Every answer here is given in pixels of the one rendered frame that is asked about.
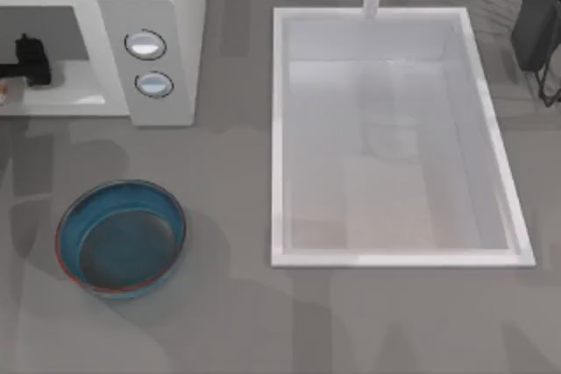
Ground small round microwave knob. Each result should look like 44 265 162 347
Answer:
134 70 174 98

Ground white sink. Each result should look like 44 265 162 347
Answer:
270 6 537 270

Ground blue bowl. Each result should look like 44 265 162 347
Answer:
55 179 188 301

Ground black framed stand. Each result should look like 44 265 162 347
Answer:
509 0 561 109

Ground large round microwave knob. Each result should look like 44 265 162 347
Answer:
124 28 167 61

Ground pale microwave oven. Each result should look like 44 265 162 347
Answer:
0 0 207 129

